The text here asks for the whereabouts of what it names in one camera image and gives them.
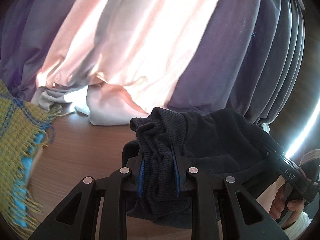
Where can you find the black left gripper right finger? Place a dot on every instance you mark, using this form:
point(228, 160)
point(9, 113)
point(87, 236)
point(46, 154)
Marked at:
point(221, 207)

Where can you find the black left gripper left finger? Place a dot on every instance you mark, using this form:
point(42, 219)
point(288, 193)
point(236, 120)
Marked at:
point(94, 208)

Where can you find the dark navy knit pants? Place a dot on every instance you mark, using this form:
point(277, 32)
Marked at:
point(221, 143)

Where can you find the right hand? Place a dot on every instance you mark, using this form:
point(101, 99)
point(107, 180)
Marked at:
point(279, 204)

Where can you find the yellow blue woven scarf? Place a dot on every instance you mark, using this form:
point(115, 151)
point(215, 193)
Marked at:
point(23, 134)

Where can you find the purple grey curtain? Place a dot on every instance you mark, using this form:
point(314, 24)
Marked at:
point(248, 58)

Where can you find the pink sheer curtain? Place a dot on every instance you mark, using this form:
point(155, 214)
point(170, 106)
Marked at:
point(114, 60)

